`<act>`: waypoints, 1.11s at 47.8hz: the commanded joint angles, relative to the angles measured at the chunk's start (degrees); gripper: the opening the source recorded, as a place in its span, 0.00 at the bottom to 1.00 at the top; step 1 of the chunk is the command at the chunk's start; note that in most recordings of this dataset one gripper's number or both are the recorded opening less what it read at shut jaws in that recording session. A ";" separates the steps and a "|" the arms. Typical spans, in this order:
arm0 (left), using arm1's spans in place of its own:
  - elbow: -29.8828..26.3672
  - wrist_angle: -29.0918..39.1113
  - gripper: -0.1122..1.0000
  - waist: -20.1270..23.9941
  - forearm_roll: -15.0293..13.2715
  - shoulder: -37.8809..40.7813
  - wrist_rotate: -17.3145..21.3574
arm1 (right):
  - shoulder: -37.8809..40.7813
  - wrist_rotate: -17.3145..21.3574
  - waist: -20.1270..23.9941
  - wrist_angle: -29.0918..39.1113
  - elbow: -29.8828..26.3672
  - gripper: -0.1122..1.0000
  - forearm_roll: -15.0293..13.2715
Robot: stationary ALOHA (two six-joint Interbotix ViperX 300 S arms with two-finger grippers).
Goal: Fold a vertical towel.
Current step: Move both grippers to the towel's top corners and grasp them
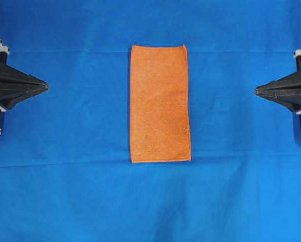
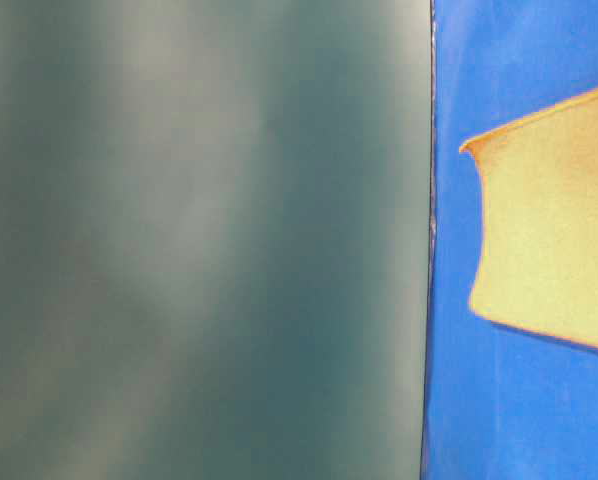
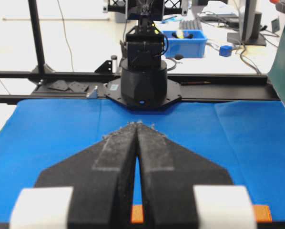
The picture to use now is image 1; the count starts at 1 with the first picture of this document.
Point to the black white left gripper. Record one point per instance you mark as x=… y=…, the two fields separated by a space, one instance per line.
x=9 y=98

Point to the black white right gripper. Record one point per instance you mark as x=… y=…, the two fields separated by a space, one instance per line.
x=289 y=99

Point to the orange microfiber towel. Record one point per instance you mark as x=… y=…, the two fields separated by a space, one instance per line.
x=159 y=117

